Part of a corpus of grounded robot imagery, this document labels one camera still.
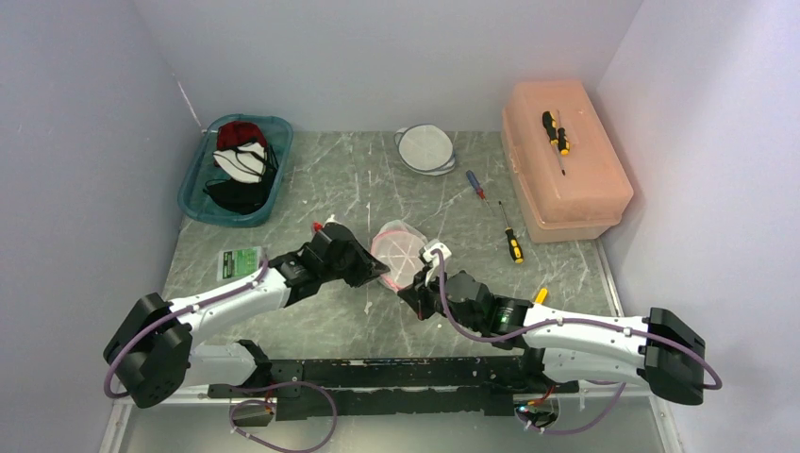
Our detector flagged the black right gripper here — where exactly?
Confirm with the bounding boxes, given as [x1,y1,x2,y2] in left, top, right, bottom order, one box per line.
[398,262,482,332]

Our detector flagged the pink zip mesh laundry bag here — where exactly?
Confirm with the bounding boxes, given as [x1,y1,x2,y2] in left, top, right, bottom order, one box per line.
[371,220,428,293]

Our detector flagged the white mesh blue zip laundry bag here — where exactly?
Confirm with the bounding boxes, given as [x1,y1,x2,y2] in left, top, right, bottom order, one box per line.
[393,124,456,176]

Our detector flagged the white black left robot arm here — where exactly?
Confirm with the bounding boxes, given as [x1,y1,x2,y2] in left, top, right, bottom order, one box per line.
[103,221,390,409]

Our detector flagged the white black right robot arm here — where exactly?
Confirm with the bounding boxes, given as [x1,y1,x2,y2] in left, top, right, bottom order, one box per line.
[398,271,721,406]

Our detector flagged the black yellow screwdriver on table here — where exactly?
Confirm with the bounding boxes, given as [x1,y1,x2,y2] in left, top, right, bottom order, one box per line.
[498,201,525,264]

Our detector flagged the green label clear bit case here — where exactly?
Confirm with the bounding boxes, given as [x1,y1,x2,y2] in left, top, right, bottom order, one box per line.
[216,246,264,282]

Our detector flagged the orange translucent plastic storage box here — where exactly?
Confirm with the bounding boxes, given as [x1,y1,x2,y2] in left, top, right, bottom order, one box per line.
[501,80,634,243]

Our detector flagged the red cloth garment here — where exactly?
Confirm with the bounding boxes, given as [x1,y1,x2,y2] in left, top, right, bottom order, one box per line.
[216,121,268,151]

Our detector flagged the teal plastic tray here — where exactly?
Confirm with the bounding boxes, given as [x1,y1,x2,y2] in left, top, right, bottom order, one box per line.
[177,114,293,227]

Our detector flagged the black yellow screwdriver on box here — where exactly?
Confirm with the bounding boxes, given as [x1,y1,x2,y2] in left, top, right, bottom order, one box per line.
[542,110,570,176]

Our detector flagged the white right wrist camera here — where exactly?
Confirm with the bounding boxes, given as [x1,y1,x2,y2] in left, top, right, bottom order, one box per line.
[421,240,452,286]

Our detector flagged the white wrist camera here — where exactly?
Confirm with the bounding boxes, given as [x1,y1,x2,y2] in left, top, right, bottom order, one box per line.
[312,214,342,234]
[421,240,452,286]

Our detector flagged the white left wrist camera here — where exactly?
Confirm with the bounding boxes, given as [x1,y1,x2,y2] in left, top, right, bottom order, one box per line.
[312,214,342,234]

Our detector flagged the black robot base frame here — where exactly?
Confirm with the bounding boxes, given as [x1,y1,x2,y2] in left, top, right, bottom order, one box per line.
[208,342,579,421]

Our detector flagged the small yellow handle screwdriver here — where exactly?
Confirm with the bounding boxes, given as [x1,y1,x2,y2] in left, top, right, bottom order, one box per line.
[534,288,548,305]

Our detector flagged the blue red handle screwdriver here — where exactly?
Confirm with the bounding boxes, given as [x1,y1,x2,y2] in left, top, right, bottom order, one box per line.
[465,170,492,212]

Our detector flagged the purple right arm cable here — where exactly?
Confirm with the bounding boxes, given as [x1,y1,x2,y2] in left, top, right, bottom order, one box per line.
[436,249,724,438]

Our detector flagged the aluminium extrusion rail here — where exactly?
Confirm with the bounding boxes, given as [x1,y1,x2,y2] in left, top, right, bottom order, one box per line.
[98,384,217,453]

